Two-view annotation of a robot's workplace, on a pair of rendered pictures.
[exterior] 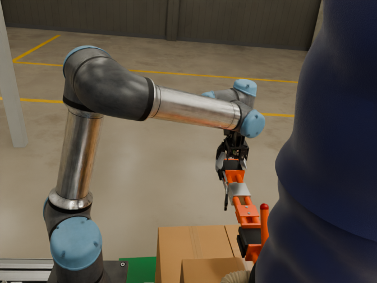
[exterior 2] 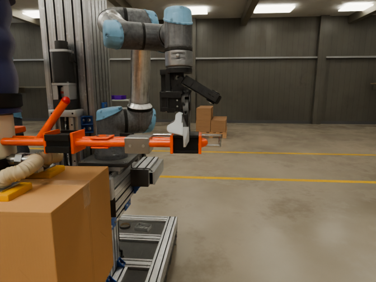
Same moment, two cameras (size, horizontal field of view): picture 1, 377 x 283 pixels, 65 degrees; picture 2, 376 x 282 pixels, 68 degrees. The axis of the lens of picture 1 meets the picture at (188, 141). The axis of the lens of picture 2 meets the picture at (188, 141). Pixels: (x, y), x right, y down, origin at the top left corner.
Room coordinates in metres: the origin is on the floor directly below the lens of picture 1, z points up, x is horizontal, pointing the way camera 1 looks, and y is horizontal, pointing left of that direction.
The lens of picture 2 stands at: (1.10, -0.92, 1.35)
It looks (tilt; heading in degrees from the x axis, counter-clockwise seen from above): 11 degrees down; 101
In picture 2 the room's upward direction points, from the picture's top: straight up
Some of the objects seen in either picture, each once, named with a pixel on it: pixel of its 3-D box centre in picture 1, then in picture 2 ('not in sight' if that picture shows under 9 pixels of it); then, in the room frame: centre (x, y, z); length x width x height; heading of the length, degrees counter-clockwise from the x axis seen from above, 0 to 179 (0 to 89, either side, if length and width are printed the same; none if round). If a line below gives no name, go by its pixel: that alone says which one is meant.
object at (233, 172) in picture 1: (231, 169); (186, 142); (0.95, -0.18, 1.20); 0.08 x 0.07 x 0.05; 8
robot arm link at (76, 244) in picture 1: (77, 249); (111, 121); (0.52, 0.25, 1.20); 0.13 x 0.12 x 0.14; 32
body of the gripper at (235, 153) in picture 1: (236, 141); (177, 91); (0.93, -0.17, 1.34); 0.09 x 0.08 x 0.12; 9
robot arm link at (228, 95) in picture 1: (221, 104); (161, 37); (0.86, -0.09, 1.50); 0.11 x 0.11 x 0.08; 32
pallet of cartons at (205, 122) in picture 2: not in sight; (212, 120); (0.24, 7.36, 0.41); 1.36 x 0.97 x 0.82; 97
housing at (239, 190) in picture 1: (238, 194); (139, 144); (0.82, -0.19, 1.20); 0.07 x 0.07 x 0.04; 8
